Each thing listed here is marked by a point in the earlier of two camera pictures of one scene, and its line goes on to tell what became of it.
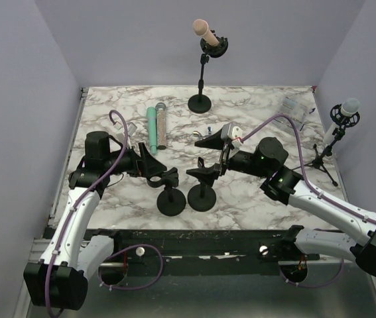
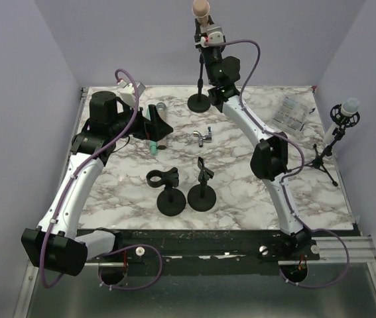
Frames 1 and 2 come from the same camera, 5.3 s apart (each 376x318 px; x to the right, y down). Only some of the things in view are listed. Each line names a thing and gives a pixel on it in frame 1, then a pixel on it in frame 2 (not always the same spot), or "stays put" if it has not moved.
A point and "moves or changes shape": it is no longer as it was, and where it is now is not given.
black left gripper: x=146 y=165 -> x=154 y=130
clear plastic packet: x=296 y=108 stays put
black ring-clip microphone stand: x=171 y=202 stays put
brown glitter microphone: x=161 y=125 stays put
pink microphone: x=201 y=28 moves or changes shape
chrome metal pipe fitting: x=197 y=136 stays put
